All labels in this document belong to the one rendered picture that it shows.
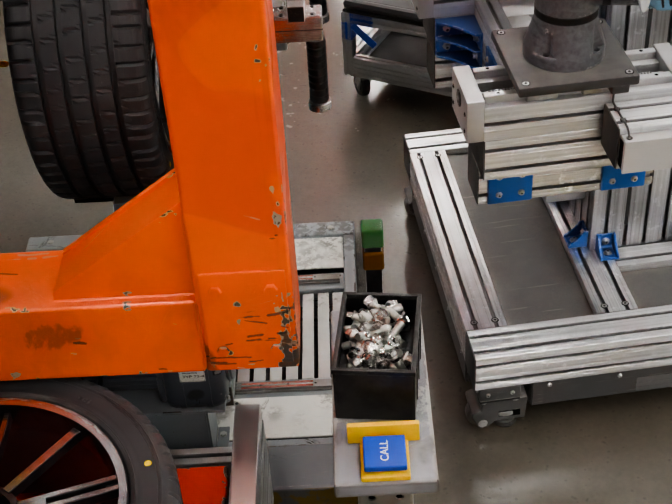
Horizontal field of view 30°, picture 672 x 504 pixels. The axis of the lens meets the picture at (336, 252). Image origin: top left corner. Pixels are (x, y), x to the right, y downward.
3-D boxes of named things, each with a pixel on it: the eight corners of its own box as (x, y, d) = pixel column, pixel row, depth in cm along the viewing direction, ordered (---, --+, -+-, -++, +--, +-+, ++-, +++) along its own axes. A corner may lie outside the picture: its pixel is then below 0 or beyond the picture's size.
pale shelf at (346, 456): (331, 322, 238) (330, 309, 236) (420, 317, 237) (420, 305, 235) (334, 498, 204) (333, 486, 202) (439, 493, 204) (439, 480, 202)
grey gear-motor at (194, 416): (52, 408, 271) (18, 284, 249) (246, 398, 271) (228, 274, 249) (38, 472, 257) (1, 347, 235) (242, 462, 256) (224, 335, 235)
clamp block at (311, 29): (273, 30, 228) (271, 4, 225) (323, 28, 228) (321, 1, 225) (273, 44, 224) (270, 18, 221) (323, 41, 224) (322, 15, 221)
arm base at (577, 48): (591, 27, 239) (595, -20, 233) (615, 67, 228) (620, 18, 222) (513, 36, 238) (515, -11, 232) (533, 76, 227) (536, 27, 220)
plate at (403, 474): (359, 445, 209) (359, 441, 208) (407, 443, 208) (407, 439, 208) (361, 482, 202) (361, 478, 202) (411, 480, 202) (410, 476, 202)
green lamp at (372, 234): (360, 236, 225) (360, 218, 223) (383, 234, 225) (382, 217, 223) (361, 249, 222) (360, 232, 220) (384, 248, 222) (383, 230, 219)
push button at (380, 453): (362, 444, 208) (362, 435, 206) (405, 442, 208) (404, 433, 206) (364, 477, 202) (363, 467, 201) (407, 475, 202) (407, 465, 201)
